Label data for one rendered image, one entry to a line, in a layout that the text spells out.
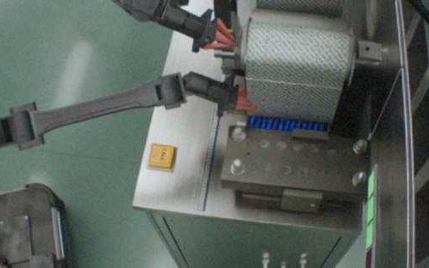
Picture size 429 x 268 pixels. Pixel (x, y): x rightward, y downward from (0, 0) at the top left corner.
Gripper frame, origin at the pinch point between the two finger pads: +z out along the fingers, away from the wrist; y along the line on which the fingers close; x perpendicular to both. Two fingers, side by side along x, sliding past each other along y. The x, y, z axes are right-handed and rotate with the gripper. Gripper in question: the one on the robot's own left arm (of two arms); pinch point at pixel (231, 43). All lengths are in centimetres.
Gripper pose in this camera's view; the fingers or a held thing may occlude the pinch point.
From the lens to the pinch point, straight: 122.1
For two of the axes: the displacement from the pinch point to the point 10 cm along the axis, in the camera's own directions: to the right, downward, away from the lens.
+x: 5.3, -3.2, -7.8
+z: 8.4, 3.0, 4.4
